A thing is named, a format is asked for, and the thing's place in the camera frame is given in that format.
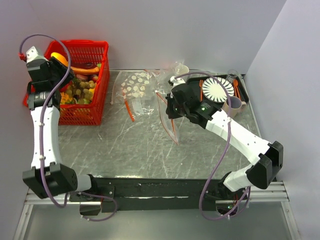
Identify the orange mango toy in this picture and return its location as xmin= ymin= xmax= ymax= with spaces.
xmin=50 ymin=52 xmax=68 ymax=67

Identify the clear zip bag orange zipper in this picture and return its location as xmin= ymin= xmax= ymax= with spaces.
xmin=155 ymin=91 xmax=180 ymax=145

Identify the brown longan bunch toy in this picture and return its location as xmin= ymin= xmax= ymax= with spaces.
xmin=64 ymin=78 xmax=97 ymax=105

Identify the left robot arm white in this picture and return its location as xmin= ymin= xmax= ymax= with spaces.
xmin=22 ymin=54 xmax=100 ymax=201

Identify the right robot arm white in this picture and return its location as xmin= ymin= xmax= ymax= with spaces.
xmin=166 ymin=83 xmax=284 ymax=199

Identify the crumpled clear plastic bag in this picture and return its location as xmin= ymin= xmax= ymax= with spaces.
xmin=145 ymin=59 xmax=190 ymax=96

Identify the polka dot zip bag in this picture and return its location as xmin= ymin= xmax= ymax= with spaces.
xmin=110 ymin=71 xmax=157 ymax=105

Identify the orange plastic fork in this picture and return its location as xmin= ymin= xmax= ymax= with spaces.
xmin=199 ymin=80 xmax=204 ymax=102

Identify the spiky yellow fruit toy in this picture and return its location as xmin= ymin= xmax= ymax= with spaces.
xmin=60 ymin=92 xmax=75 ymax=105

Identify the striped white plate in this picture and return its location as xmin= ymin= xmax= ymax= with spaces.
xmin=202 ymin=77 xmax=235 ymax=103

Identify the cream ceramic mug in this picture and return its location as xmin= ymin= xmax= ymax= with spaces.
xmin=174 ymin=63 xmax=190 ymax=76

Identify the red plastic basket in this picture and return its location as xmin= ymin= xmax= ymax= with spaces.
xmin=24 ymin=40 xmax=110 ymax=126

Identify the beige mug purple inside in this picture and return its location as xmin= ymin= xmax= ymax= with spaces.
xmin=221 ymin=96 xmax=247 ymax=119

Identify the orange plastic spoon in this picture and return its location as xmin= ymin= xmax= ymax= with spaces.
xmin=233 ymin=79 xmax=241 ymax=99

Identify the clear drinking glass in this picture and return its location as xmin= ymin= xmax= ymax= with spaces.
xmin=226 ymin=69 xmax=238 ymax=84

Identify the black serving tray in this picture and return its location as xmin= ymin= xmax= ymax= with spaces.
xmin=186 ymin=75 xmax=249 ymax=106

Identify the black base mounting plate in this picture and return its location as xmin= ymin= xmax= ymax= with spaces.
xmin=68 ymin=176 xmax=251 ymax=213

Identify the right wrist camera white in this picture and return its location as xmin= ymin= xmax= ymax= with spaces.
xmin=168 ymin=76 xmax=186 ymax=88

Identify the aluminium rail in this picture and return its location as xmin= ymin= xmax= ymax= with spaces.
xmin=24 ymin=182 xmax=289 ymax=205

